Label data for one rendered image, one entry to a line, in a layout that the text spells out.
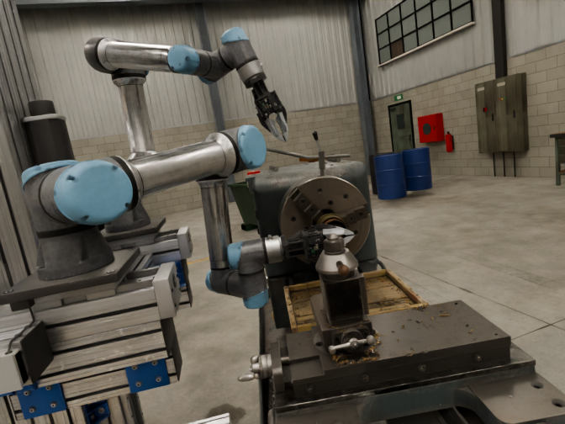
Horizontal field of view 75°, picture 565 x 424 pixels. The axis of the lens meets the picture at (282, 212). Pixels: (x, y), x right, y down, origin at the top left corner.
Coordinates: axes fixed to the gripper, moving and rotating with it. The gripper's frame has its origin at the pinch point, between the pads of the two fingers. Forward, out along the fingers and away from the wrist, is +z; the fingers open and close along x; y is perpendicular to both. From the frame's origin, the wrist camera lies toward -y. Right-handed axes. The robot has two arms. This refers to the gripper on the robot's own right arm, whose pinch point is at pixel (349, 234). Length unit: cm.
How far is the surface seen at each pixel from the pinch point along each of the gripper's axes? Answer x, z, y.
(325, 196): 9.3, -2.0, -19.4
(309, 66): 265, 183, -1110
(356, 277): 2.8, -8.3, 40.9
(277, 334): -54, -27, -51
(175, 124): 139, -243, -1003
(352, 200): 6.4, 6.9, -19.4
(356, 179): 11.5, 12.9, -34.9
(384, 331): -10.6, -3.4, 37.3
